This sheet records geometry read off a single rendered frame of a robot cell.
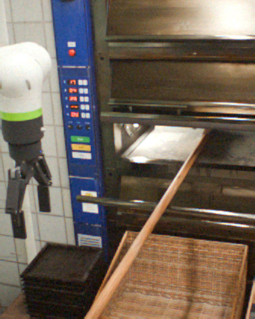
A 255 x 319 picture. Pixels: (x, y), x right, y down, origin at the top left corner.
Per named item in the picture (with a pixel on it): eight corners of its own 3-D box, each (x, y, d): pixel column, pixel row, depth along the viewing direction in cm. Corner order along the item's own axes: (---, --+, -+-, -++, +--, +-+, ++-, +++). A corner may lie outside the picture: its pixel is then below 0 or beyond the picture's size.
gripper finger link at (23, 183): (34, 167, 124) (32, 165, 123) (23, 214, 120) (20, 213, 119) (19, 165, 125) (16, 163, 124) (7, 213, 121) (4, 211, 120)
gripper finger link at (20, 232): (23, 210, 121) (22, 212, 120) (26, 238, 124) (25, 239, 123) (11, 209, 122) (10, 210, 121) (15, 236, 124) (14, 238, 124)
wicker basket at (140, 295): (128, 280, 257) (124, 228, 248) (248, 298, 239) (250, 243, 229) (87, 347, 215) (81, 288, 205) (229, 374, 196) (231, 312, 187)
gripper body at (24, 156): (17, 132, 127) (22, 168, 130) (0, 144, 120) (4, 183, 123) (47, 134, 125) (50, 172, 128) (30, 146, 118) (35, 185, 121)
